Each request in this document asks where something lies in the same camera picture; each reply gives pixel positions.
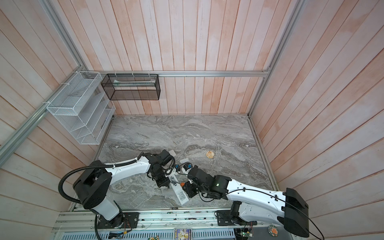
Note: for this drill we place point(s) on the small beige round toy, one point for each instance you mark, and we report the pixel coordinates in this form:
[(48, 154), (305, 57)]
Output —
[(210, 154)]

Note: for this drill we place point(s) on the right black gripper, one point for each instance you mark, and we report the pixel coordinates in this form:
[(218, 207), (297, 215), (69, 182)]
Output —
[(188, 189)]

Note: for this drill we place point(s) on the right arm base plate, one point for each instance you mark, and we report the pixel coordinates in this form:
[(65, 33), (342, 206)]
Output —
[(224, 218)]

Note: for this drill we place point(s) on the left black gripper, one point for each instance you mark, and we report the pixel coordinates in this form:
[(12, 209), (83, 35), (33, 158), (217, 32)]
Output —
[(164, 182)]

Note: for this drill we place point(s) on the colourful card box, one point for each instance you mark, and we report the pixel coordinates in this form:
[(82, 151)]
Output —
[(183, 234)]

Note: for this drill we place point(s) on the white wire mesh shelf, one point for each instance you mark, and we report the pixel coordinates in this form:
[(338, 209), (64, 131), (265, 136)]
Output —
[(83, 110)]

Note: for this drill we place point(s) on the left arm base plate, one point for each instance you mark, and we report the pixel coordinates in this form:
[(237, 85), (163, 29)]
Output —
[(123, 220)]

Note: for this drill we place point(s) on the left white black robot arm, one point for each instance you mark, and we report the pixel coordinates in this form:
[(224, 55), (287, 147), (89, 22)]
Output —
[(94, 182)]

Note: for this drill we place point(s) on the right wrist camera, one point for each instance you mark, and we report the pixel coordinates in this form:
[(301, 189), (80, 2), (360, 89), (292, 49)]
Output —
[(184, 168)]

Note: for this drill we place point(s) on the small round orange object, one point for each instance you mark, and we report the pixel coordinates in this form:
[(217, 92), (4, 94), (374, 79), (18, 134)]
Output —
[(273, 231)]

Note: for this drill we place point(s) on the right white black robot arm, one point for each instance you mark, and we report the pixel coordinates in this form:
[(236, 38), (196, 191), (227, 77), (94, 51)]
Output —
[(250, 205)]

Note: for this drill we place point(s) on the black mesh basket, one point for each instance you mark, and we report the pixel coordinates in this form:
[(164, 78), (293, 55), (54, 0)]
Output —
[(132, 87)]

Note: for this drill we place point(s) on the long white TV remote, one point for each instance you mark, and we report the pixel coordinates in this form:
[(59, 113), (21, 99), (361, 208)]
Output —
[(177, 188)]

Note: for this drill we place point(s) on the white TV remote battery cover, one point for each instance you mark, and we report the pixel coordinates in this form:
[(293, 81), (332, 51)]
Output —
[(184, 160)]

